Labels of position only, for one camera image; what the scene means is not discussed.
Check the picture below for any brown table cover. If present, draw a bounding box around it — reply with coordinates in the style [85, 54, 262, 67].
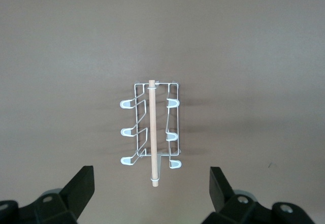
[0, 0, 325, 224]

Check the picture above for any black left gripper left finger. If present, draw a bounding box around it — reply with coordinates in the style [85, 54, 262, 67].
[0, 165, 95, 224]

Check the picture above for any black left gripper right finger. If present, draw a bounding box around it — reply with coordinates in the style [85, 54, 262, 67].
[203, 166, 317, 224]

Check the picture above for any white wire cup holder rack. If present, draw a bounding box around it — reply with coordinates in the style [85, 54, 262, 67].
[118, 79, 182, 188]

